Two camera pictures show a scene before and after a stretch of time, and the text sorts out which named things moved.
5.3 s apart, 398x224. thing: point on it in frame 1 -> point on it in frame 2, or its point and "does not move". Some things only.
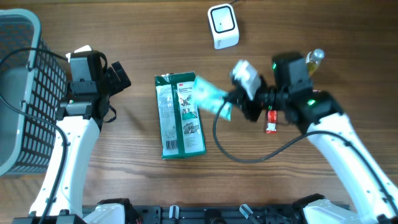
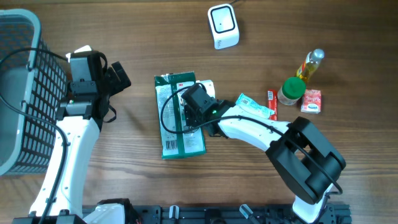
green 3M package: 180,126 does not move
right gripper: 247,105 -> 191,118
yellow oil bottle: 312,60 does not move
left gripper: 114,84 does not move
